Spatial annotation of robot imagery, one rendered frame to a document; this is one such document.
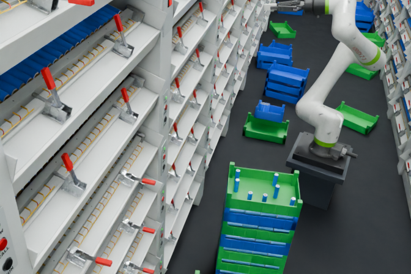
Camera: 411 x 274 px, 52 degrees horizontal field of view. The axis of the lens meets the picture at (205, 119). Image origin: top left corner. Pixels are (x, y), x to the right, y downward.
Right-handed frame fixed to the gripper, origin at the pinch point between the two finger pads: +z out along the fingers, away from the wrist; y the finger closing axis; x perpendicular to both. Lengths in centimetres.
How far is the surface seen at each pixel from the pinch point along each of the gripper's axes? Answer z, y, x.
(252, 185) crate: 2, -67, -58
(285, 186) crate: -12, -63, -61
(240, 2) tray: 21.0, 30.0, -5.7
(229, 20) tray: 22.5, 5.2, -7.7
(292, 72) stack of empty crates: 0, 116, -90
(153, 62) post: 17, -110, 19
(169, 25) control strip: 13, -104, 28
